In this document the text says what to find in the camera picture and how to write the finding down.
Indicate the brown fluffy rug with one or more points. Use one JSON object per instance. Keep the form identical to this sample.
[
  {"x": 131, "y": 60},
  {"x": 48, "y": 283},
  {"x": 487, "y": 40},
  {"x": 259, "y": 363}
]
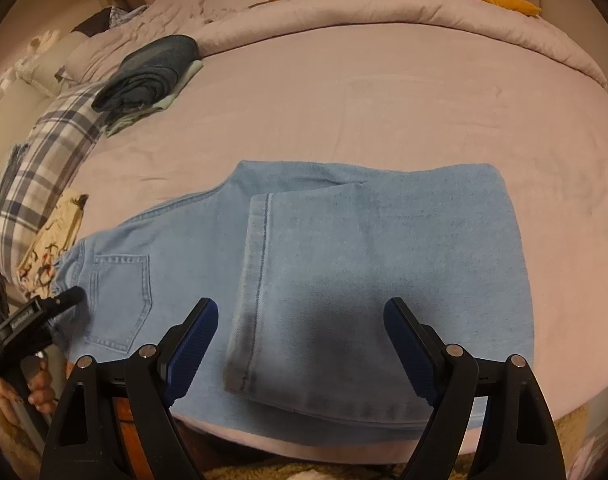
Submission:
[{"x": 17, "y": 447}]

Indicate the folded pale green garment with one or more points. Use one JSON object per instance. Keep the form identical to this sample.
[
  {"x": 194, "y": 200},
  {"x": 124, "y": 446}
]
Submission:
[{"x": 114, "y": 125}]

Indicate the pink bed sheet mattress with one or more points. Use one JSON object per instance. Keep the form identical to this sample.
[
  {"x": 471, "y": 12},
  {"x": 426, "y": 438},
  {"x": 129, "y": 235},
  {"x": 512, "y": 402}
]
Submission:
[{"x": 404, "y": 98}]

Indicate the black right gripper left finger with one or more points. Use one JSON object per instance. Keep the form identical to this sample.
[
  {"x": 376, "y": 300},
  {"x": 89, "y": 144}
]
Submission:
[{"x": 113, "y": 418}]

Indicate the light blue denim pants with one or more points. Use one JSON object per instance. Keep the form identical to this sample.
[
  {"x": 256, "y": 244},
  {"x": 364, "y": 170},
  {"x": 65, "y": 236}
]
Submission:
[{"x": 300, "y": 259}]

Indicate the blue white plaid cloth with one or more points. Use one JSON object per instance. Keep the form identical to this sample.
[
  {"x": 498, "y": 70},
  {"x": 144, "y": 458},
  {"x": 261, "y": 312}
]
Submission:
[{"x": 36, "y": 171}]

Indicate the beige pillow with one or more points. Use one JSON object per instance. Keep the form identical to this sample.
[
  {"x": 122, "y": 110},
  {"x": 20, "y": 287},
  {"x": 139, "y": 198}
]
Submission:
[{"x": 47, "y": 72}]

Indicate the pink quilted comforter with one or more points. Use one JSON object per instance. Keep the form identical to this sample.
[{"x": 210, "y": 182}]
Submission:
[{"x": 223, "y": 25}]

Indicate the cream patterned cloth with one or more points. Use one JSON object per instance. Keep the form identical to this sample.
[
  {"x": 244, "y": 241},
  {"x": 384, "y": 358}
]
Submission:
[{"x": 36, "y": 270}]

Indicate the folded dark navy garment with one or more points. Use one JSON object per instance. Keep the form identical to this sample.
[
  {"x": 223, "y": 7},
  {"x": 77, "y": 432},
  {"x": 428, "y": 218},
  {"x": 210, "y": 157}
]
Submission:
[{"x": 147, "y": 75}]

